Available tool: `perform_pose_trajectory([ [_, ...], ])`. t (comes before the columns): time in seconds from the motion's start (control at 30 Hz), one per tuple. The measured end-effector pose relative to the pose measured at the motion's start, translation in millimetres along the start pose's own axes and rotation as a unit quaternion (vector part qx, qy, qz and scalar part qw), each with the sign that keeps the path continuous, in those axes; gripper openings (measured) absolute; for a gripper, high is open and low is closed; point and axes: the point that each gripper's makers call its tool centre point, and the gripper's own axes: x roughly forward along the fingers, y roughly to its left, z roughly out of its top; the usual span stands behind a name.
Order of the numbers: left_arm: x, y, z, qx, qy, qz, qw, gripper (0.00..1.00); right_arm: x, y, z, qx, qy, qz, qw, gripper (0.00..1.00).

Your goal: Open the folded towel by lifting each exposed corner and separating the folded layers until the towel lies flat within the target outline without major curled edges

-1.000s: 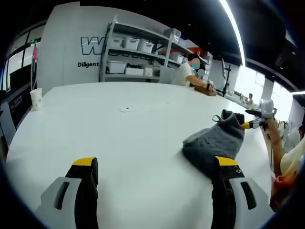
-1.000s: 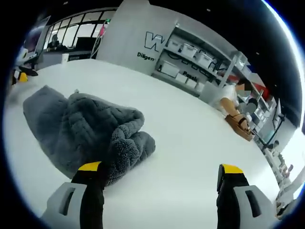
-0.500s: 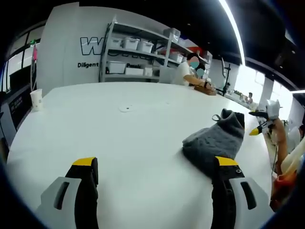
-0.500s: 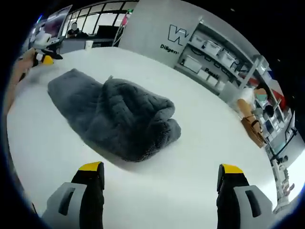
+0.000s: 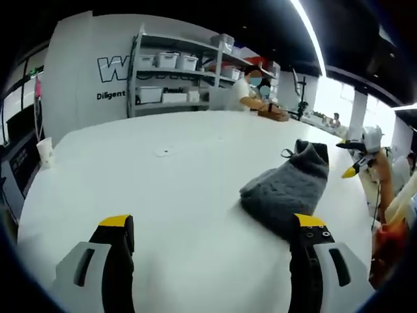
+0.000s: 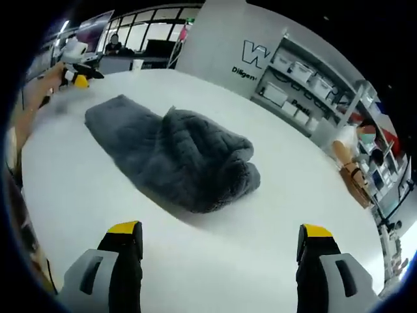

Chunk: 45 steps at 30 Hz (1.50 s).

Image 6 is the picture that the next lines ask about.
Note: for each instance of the grey towel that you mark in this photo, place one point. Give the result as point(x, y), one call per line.
point(182, 156)

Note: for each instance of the purple screen monitor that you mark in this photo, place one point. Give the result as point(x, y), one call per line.
point(94, 32)

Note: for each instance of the white paper cup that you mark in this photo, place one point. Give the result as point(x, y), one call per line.
point(137, 64)

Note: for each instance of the black monitor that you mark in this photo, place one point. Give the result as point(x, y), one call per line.
point(159, 49)

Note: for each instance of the pink cloth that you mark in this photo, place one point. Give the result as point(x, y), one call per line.
point(185, 32)

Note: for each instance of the grey metal shelf rack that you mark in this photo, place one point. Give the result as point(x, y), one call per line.
point(342, 107)

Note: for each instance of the shelving unit with white bins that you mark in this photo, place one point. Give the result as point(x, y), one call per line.
point(303, 73)

